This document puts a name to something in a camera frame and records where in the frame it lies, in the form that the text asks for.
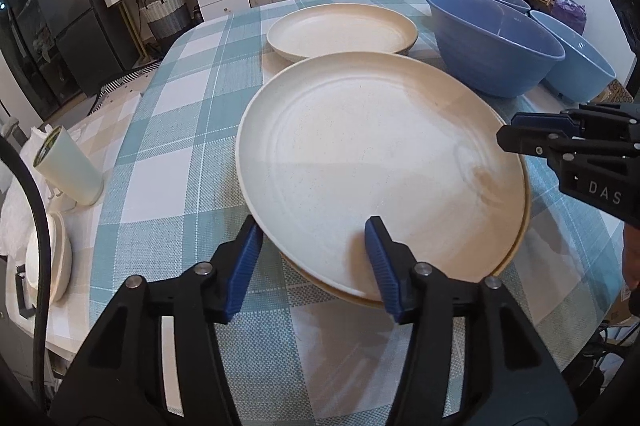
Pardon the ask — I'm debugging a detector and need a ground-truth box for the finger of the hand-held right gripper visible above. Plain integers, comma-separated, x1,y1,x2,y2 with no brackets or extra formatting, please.
510,101,640,140
496,125,640,168

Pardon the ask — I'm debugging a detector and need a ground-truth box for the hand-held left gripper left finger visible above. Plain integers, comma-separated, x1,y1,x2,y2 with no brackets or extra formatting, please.
47,215,264,426

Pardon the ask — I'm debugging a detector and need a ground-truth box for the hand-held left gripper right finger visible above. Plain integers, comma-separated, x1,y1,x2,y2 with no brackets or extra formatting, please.
364,215,578,426

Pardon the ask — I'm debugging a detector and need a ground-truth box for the cream speckled plate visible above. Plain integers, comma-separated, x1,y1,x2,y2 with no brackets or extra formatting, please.
236,52,528,304
266,3,419,61
279,146,533,313

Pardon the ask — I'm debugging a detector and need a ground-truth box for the light blue bowl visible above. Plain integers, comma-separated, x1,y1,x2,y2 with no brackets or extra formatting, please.
529,10,617,103

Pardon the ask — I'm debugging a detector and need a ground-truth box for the person's right hand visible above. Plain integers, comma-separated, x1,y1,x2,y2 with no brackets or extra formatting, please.
622,226,640,292

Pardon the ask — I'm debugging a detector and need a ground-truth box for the brown patterned paper bag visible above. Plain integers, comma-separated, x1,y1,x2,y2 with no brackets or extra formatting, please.
595,78,636,107

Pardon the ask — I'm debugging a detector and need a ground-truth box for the purple bag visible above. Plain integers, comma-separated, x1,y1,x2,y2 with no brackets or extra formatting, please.
550,0,587,35

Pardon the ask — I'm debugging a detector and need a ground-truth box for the teal plaid tablecloth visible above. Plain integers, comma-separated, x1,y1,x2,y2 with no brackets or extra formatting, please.
89,0,632,426

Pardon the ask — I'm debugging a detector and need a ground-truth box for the white dish stack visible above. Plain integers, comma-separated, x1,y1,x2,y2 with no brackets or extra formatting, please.
24,210,74,303

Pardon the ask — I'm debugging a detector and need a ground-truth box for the beige plaid cloth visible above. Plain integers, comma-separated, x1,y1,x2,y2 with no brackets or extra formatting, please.
42,73,168,359

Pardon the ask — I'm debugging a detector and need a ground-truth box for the pale green tumbler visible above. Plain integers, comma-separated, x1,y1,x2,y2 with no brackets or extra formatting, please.
31,125,105,207

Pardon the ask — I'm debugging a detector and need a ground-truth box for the woven laundry basket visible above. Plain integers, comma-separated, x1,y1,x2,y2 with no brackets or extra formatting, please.
138,0,194,45

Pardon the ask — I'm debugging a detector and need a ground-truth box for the dark grey fridge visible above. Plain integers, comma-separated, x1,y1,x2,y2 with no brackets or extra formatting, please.
27,0,142,98

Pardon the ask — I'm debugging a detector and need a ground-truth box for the black glossy cabinet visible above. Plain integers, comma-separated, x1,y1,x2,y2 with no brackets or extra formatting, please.
0,0,82,123

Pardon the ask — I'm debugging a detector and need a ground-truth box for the black cable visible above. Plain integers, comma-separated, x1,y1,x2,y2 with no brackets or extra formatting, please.
0,135,53,426

